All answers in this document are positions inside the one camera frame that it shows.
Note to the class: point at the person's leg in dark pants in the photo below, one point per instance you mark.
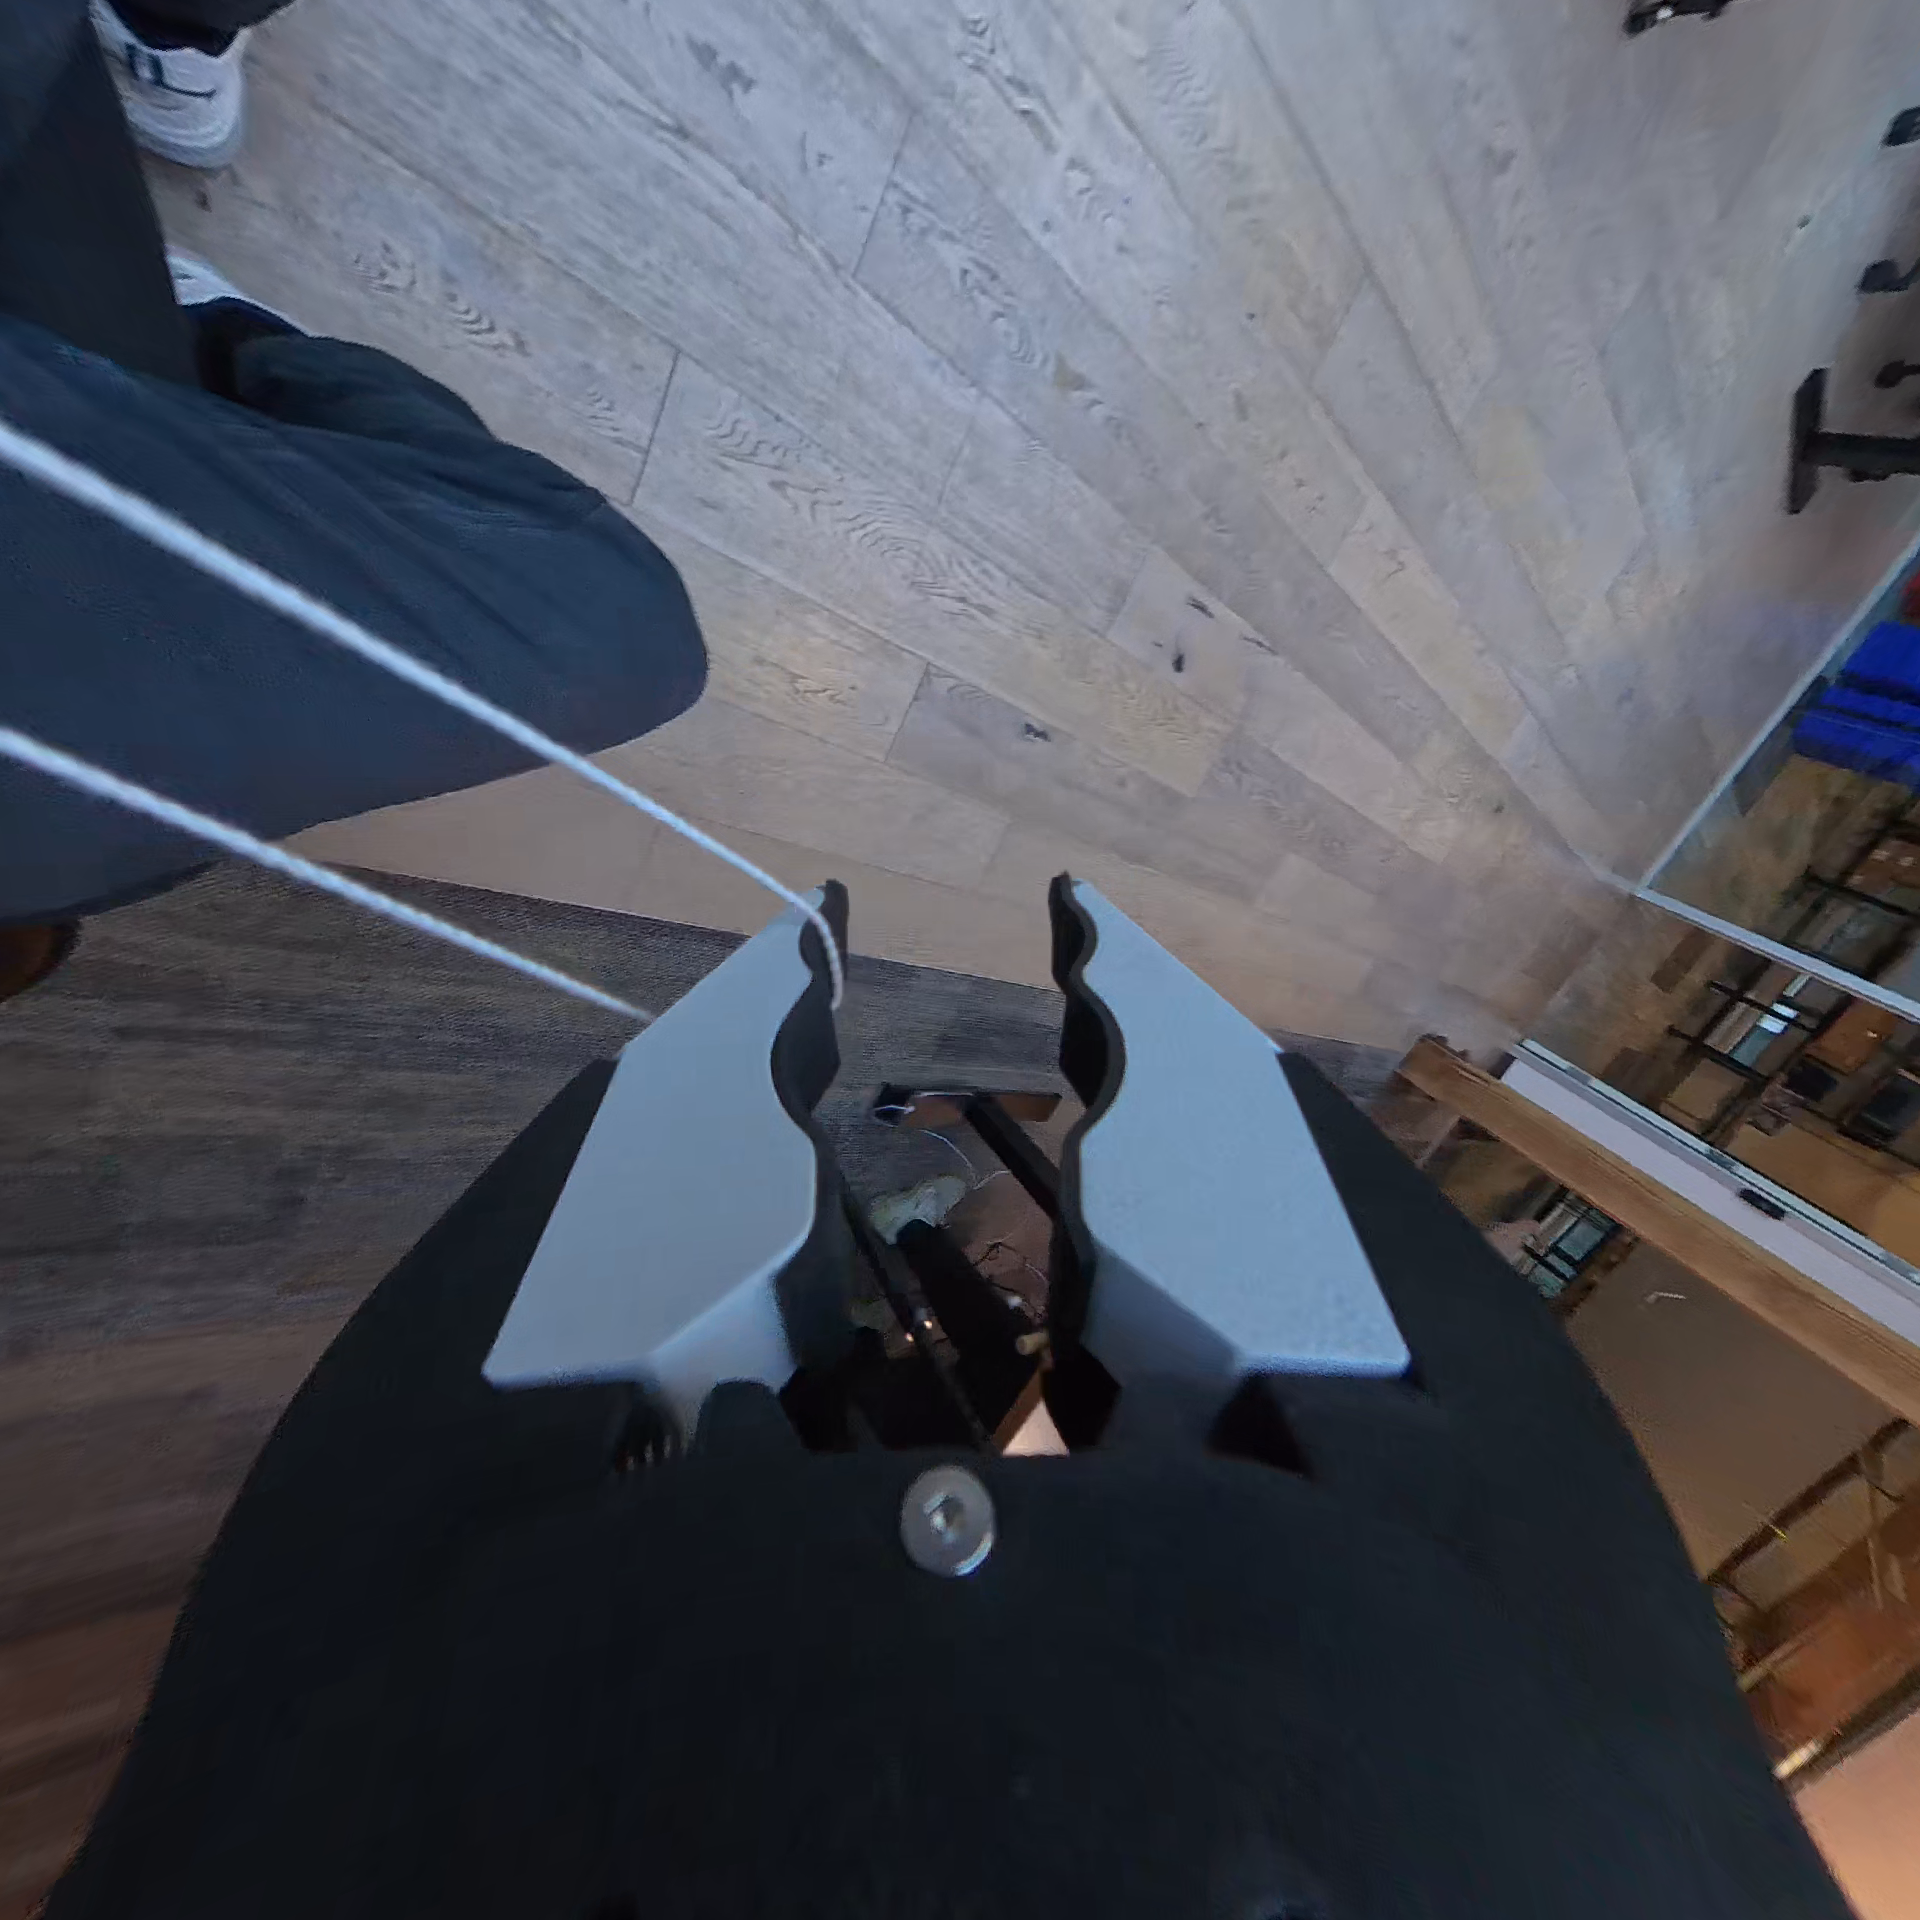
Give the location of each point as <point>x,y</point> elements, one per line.
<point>74,164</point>
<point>300,570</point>

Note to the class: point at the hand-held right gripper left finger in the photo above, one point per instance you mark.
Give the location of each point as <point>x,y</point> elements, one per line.
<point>675,1201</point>

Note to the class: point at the wooden ledge beam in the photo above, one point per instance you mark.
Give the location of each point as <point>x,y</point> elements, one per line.
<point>1650,1185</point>

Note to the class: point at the stack of blue storage bins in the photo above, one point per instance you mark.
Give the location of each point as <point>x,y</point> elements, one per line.
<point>1869,705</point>

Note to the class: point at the black chair base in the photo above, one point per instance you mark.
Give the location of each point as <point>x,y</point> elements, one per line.
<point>1822,442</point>

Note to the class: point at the white sneaker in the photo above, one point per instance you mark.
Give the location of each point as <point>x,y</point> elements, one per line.
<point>202,283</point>
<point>188,91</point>

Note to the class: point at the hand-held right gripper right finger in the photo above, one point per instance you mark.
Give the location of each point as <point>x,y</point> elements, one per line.
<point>1214,1201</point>

